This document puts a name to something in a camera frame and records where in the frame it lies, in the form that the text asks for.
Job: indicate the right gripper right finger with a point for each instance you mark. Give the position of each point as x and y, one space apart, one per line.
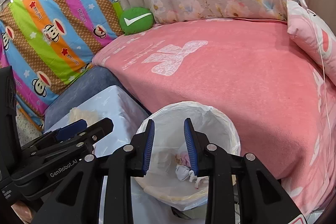
238 180

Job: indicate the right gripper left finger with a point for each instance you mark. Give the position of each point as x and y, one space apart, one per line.
100 180

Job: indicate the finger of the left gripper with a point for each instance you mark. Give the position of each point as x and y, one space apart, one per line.
69 135

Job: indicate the grey sock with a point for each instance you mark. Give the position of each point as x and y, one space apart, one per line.
183 172

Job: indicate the beige tulle fabric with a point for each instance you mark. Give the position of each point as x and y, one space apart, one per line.
77 114

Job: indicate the blue grey cushion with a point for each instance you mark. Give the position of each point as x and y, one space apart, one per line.
86 86

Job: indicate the pink cloth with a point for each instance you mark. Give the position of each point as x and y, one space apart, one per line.
183 159

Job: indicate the pink blanket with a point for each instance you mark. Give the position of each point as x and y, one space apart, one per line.
275 94

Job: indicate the colourful monkey striped pillow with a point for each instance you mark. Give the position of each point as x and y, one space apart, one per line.
51 43

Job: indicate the green check mark pillow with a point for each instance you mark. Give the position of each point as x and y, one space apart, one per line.
136 20

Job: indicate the pink white pillow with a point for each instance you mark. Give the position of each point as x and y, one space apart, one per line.
313 36

